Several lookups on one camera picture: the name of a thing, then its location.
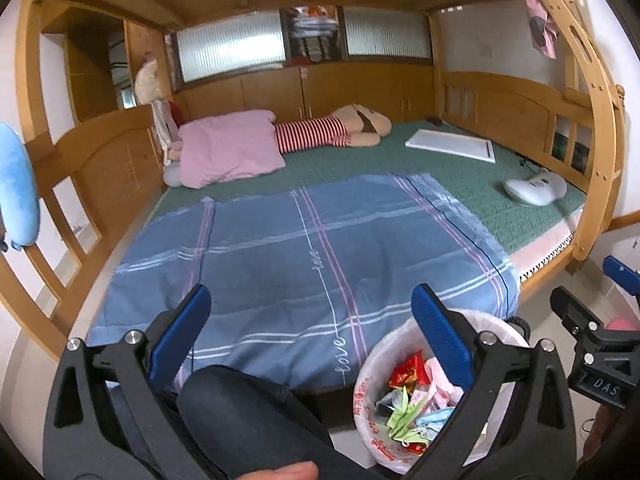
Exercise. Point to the blue plush toy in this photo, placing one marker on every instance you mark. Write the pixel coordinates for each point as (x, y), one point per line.
(20, 210)

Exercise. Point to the light green paper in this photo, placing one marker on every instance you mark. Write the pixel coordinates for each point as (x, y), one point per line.
(400, 424)

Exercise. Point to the striped plush doll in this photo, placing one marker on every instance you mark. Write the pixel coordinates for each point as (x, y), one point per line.
(351, 126)

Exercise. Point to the green bed mat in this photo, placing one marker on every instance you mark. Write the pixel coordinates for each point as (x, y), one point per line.
(478, 185)

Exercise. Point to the white plush toy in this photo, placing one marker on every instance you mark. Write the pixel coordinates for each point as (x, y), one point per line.
(147, 87)

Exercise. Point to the wooden bed frame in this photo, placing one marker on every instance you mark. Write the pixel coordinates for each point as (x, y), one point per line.
(98, 177)

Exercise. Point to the light blue wrapper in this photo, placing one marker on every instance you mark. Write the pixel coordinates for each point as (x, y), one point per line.
(434, 420)

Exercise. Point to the pink pillow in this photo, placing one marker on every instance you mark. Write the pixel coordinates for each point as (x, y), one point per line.
(228, 147)

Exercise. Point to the blue plaid blanket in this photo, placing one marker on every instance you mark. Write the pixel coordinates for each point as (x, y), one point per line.
(305, 283)

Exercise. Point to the pink hanging cloth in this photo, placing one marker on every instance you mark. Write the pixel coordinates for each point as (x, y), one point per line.
(542, 28)

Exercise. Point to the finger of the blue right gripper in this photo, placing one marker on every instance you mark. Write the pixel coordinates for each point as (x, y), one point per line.
(628, 279)

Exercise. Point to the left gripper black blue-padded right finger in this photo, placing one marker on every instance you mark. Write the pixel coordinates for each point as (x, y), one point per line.
(515, 419)

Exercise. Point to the white handheld fan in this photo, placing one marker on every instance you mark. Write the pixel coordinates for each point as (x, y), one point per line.
(541, 190)

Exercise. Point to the red cardboard box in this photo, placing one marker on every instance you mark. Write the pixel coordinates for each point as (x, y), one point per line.
(410, 374)

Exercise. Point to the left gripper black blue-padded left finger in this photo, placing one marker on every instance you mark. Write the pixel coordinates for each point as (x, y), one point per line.
(105, 419)

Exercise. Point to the white board on bed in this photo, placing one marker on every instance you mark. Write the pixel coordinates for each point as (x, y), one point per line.
(452, 144)

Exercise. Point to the white trash bin with bag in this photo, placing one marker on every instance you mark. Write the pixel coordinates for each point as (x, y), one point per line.
(371, 404)

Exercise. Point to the black trouser leg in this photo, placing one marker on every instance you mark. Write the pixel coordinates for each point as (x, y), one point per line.
(236, 423)

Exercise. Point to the person's thumb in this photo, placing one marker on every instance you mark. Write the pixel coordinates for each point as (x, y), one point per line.
(298, 471)

